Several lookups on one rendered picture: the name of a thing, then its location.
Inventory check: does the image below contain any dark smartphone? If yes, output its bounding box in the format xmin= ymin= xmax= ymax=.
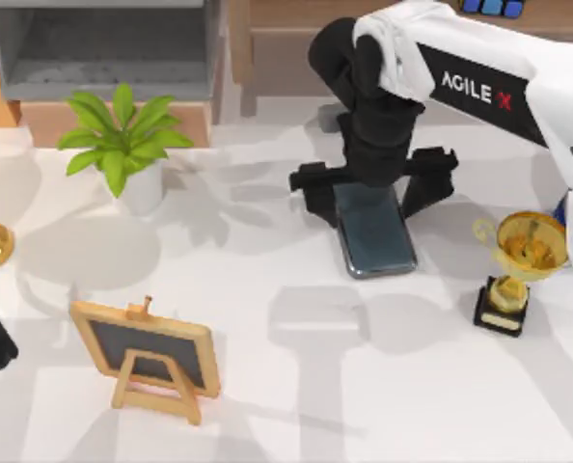
xmin=333 ymin=182 xmax=420 ymax=281

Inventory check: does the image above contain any gold trophy black base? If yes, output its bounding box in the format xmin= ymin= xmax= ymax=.
xmin=472 ymin=210 xmax=570 ymax=339

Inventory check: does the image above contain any blue and black cube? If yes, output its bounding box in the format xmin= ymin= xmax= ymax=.
xmin=459 ymin=0 xmax=525 ymax=18

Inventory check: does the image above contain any green plant white pot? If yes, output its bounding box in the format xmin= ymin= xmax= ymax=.
xmin=56 ymin=82 xmax=196 ymax=219

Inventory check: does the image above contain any wooden framed blackboard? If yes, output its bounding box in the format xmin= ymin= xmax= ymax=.
xmin=68 ymin=294 xmax=223 ymax=427

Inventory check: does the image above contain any grey cabinet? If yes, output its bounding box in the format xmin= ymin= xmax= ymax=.
xmin=0 ymin=0 xmax=220 ymax=103

